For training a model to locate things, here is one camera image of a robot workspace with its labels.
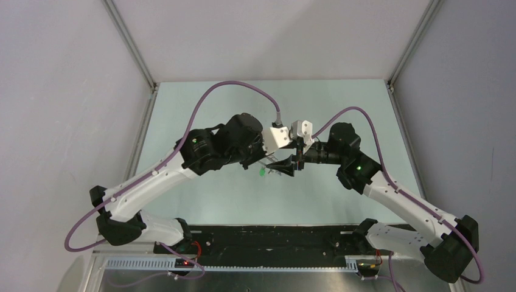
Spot large metal keyring with keys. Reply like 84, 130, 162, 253
258, 161, 282, 177

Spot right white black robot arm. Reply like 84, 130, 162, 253
262, 121, 479, 283

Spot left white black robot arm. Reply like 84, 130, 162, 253
90, 113, 265, 254

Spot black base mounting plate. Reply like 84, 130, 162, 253
153, 224, 388, 268

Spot right small circuit board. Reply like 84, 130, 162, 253
357, 263, 381, 269

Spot small circuit board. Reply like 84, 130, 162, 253
357, 263, 381, 269
174, 259, 195, 269

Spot left small circuit board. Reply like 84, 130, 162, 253
174, 259, 195, 269

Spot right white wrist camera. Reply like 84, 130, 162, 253
290, 120, 314, 154

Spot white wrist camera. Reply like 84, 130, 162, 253
290, 120, 314, 154
262, 127, 291, 155

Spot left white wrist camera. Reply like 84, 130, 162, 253
262, 127, 291, 155

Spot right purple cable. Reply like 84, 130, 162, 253
312, 106, 486, 285

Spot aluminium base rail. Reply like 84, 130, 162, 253
92, 242, 156, 257

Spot grey slotted cable duct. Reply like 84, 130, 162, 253
105, 257, 358, 273

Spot right aluminium frame post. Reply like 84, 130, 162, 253
386, 0, 444, 92

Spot aluminium frame post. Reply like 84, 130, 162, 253
101, 0, 156, 92
386, 0, 444, 92

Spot left aluminium frame post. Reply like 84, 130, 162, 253
101, 0, 156, 92

